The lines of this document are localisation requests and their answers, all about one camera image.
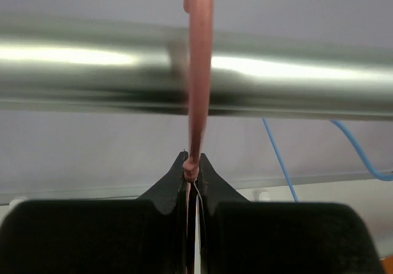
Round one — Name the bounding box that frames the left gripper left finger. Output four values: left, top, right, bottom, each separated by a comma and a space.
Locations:
1, 152, 188, 273

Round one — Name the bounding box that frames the pink wire hanger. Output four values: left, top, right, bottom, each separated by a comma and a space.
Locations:
184, 0, 214, 182

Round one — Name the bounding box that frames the blue wire hanger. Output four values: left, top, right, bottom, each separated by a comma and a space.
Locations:
262, 118, 392, 202

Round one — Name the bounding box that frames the metal clothes rack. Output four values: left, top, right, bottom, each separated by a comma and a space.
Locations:
1, 15, 392, 120

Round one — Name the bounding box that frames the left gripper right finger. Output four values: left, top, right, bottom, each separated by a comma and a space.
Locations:
198, 155, 384, 273

